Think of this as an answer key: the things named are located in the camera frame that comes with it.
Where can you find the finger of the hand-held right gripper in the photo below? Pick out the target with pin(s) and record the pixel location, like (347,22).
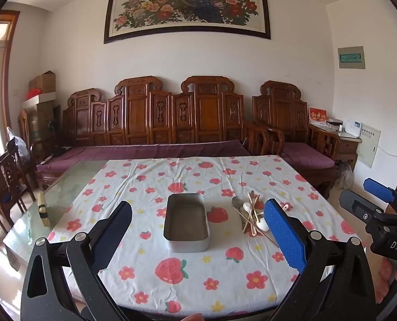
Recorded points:
(379,189)
(355,205)

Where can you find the white plastic bag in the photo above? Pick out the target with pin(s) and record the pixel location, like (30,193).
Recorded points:
(17,144)

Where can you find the white telephone unit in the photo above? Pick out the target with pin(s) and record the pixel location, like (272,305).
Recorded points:
(354,127)

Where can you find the brown cardboard box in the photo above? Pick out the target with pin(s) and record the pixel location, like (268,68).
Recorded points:
(43,82)

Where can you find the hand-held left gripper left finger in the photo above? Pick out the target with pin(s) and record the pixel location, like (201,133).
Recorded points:
(118,227)

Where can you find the framed peacock flower painting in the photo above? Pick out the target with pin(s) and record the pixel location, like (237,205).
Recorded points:
(188,6)

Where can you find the white plastic spoon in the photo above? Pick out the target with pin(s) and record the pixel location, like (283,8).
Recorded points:
(247,206)

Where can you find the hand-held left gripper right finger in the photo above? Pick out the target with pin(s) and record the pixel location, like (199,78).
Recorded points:
(280,230)

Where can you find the brown wooden chopstick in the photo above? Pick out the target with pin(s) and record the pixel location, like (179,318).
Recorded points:
(268,239)

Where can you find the white electrical wall cabinet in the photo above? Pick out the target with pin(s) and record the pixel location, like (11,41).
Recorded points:
(369,147)

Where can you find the carved wooden armchair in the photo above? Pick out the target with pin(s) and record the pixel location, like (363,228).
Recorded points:
(278,107)

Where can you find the red gift box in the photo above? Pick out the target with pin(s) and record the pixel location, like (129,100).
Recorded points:
(318,116)

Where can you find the white plastic rice paddle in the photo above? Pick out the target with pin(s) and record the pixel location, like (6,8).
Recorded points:
(262,224)

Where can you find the grey mop head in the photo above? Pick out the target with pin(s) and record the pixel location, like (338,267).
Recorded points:
(344,175)

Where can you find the green framed wall panel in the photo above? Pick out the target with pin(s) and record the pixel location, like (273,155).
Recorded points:
(351,58)

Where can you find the wooden side table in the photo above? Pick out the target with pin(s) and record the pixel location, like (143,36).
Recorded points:
(347,147)

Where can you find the strawberry flower print tablecloth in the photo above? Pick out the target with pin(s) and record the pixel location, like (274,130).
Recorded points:
(135,190)

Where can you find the wooden door frame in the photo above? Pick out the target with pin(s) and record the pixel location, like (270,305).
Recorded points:
(8,73)

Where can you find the rectangular metal tray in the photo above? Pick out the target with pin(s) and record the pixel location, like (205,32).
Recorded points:
(186,220)

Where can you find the purple armchair cushion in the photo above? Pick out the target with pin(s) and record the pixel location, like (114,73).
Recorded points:
(305,153)

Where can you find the small white plastic fork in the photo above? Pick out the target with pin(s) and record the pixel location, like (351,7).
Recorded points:
(285,206)

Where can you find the metal spoon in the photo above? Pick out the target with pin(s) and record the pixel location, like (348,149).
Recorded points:
(237,202)

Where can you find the carved wooden sofa bench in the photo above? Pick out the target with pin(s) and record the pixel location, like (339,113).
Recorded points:
(141,117)

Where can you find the wooden dining chair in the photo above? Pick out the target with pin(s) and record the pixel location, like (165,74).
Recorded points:
(4,184)

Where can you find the flat white box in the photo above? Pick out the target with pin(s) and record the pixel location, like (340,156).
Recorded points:
(334,123)

